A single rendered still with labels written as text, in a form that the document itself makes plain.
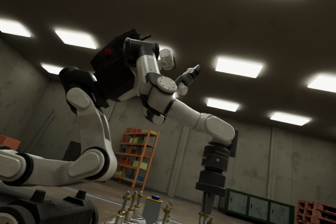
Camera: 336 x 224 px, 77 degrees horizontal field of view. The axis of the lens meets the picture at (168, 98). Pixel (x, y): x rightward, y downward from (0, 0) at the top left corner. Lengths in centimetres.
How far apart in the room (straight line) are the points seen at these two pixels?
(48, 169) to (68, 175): 12
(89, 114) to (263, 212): 766
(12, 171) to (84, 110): 38
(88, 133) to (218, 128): 61
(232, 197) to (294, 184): 364
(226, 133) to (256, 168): 975
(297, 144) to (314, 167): 107
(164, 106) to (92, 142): 45
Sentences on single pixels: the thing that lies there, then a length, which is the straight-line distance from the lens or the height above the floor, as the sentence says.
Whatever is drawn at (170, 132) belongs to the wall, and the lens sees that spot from 1033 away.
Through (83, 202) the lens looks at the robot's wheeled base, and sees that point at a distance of 124.
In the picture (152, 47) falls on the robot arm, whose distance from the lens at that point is 96.
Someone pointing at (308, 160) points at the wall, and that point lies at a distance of 1138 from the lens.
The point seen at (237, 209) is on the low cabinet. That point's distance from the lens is 813.
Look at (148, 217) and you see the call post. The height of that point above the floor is 24.
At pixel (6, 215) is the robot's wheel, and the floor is 17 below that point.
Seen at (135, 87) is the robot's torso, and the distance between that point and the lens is 108.
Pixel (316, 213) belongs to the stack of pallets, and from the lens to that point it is 650.
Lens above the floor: 39
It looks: 22 degrees up
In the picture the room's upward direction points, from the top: 16 degrees clockwise
